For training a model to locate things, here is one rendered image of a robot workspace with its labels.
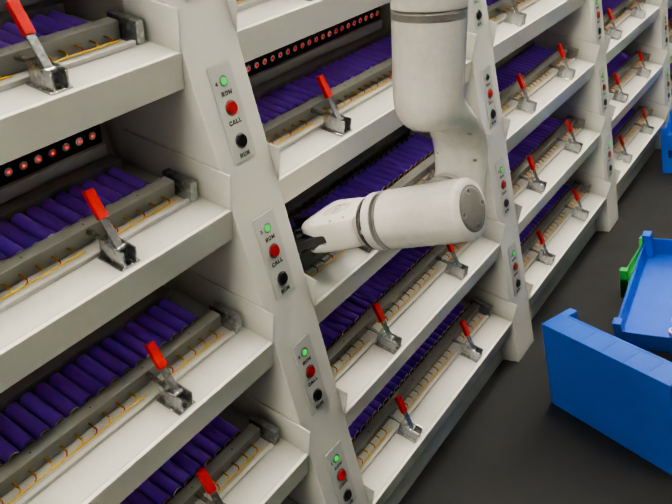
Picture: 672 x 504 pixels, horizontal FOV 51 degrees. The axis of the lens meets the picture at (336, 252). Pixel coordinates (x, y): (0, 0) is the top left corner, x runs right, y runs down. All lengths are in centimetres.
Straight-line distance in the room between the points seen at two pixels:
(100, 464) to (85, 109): 39
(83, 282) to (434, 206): 43
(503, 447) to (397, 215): 71
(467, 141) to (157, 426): 53
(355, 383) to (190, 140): 51
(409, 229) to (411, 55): 23
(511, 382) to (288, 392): 75
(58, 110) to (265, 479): 59
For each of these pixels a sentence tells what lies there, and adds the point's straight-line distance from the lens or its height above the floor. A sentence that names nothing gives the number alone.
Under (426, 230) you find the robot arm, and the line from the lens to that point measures 92.
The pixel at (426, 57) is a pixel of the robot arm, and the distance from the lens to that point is 85.
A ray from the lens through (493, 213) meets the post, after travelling 156.
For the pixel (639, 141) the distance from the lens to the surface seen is 266.
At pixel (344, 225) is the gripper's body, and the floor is 63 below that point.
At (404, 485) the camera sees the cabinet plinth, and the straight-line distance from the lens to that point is 145.
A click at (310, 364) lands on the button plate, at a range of 106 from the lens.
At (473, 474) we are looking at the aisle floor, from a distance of 147.
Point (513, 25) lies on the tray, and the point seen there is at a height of 72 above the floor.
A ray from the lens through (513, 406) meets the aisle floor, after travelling 161.
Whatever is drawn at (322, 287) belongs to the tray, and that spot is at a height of 52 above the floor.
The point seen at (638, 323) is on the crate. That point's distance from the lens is 180.
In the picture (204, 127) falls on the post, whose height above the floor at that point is 82.
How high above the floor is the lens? 100
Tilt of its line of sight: 24 degrees down
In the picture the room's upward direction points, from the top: 15 degrees counter-clockwise
